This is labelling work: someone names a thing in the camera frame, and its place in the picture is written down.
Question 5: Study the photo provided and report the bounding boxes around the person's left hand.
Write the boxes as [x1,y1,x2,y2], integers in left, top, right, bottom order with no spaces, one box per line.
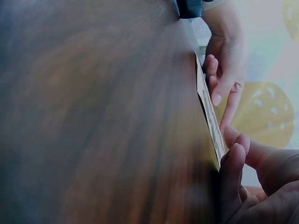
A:
[202,0,248,133]

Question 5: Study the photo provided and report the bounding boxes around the person's right hand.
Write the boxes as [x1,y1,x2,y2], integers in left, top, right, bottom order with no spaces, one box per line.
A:
[218,126,299,224]

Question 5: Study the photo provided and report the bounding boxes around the banknote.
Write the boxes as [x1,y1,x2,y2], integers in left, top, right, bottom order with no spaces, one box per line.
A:
[202,90,227,161]

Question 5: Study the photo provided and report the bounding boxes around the black wrist band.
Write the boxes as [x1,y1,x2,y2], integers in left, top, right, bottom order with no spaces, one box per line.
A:
[175,0,205,20]

